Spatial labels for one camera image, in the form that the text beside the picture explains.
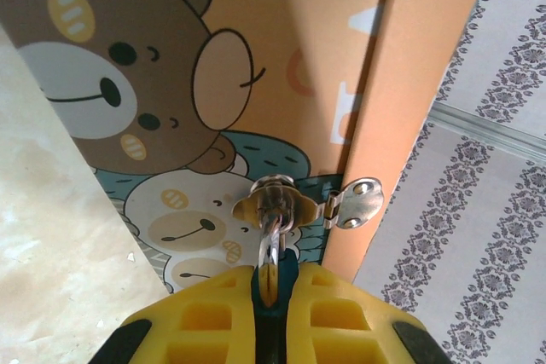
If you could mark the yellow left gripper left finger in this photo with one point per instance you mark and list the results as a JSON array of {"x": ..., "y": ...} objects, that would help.
[{"x": 200, "y": 317}]

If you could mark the teal padlock with silver shackle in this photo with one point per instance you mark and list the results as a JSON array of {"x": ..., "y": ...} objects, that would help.
[{"x": 271, "y": 325}]

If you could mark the orange bear print box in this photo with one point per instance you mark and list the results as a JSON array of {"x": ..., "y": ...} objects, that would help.
[{"x": 298, "y": 61}]

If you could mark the aluminium corner post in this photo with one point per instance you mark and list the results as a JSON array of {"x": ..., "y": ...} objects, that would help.
[{"x": 490, "y": 129}]

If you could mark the silver metal hasp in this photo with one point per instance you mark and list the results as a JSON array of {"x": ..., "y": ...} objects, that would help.
[{"x": 358, "y": 204}]

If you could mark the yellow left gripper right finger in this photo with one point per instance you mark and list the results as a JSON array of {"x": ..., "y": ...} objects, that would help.
[{"x": 341, "y": 321}]

